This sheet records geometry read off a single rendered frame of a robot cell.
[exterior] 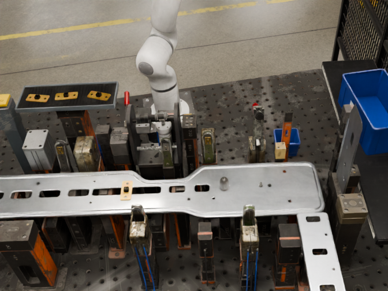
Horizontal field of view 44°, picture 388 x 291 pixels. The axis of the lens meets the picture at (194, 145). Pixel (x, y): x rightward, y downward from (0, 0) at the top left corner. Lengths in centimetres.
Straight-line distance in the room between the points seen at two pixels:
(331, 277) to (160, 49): 105
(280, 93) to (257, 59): 144
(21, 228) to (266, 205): 80
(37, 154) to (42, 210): 21
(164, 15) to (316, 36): 253
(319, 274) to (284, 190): 32
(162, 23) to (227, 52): 216
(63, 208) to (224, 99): 110
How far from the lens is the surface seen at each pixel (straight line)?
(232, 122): 231
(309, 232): 157
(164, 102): 210
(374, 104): 198
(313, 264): 151
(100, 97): 181
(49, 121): 250
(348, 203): 158
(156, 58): 190
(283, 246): 155
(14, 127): 199
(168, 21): 183
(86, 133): 193
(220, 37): 414
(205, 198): 163
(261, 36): 415
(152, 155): 183
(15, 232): 166
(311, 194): 166
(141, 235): 152
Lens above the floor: 229
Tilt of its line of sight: 46 degrees down
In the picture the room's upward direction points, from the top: 5 degrees counter-clockwise
